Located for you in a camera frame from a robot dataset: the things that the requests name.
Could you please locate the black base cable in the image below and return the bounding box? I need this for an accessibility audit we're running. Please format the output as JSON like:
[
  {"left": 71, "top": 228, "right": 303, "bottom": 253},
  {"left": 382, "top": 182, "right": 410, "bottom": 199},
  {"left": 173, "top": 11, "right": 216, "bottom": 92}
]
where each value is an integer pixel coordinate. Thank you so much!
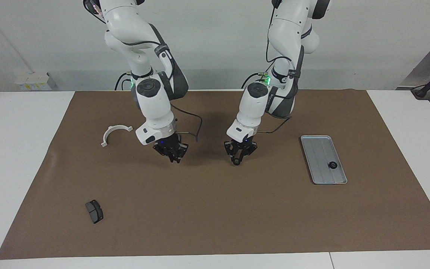
[
  {"left": 114, "top": 72, "right": 131, "bottom": 91},
  {"left": 241, "top": 71, "right": 267, "bottom": 89}
]

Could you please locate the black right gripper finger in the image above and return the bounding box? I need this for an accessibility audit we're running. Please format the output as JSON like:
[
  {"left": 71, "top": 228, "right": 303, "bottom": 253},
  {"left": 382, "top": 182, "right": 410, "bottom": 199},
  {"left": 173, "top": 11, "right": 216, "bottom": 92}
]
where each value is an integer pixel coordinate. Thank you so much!
[
  {"left": 175, "top": 143, "right": 189, "bottom": 161},
  {"left": 154, "top": 147, "right": 175, "bottom": 163}
]

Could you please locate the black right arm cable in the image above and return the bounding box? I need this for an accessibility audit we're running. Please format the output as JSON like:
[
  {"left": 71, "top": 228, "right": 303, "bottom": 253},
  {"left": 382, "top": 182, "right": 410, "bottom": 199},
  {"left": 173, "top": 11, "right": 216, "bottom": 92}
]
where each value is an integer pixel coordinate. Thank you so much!
[{"left": 118, "top": 39, "right": 203, "bottom": 142}]

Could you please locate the dark grey brake pad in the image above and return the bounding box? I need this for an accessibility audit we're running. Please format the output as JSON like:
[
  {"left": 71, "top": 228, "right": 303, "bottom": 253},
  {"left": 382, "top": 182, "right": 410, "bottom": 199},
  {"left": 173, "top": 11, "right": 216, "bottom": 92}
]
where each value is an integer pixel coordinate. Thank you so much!
[{"left": 85, "top": 199, "right": 104, "bottom": 224}]

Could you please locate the white cardboard box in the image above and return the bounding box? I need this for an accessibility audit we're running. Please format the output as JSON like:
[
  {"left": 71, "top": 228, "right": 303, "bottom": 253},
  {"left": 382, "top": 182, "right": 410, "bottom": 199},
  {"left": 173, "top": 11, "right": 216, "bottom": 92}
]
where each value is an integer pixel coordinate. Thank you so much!
[{"left": 15, "top": 73, "right": 57, "bottom": 91}]

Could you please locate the silver metal tray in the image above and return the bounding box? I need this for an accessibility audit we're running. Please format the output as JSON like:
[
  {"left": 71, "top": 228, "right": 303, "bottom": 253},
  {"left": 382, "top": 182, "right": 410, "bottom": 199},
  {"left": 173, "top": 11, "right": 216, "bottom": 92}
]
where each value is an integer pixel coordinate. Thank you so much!
[{"left": 300, "top": 135, "right": 348, "bottom": 185}]

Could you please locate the white curved plastic bracket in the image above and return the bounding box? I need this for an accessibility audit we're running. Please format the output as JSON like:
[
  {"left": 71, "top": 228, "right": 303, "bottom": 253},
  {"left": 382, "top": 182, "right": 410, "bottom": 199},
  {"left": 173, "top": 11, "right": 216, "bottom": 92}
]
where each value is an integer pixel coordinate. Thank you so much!
[{"left": 100, "top": 125, "right": 133, "bottom": 147}]

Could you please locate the brown table mat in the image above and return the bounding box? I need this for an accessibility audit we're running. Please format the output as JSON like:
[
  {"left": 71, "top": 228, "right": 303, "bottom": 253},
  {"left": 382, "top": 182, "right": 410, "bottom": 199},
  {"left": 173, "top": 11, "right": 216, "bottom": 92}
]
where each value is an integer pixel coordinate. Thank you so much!
[{"left": 0, "top": 90, "right": 430, "bottom": 260}]

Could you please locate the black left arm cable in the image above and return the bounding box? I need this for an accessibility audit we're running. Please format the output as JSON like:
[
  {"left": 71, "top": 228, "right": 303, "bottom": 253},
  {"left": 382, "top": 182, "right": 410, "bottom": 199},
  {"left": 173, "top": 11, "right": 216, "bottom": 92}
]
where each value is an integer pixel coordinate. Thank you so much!
[{"left": 258, "top": 0, "right": 294, "bottom": 134}]

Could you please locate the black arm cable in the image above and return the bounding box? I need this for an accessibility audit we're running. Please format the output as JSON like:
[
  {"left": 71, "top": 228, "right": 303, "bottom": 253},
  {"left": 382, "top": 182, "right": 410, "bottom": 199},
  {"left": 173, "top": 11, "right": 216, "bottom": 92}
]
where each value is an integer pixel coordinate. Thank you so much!
[
  {"left": 118, "top": 39, "right": 203, "bottom": 142},
  {"left": 258, "top": 0, "right": 294, "bottom": 134}
]

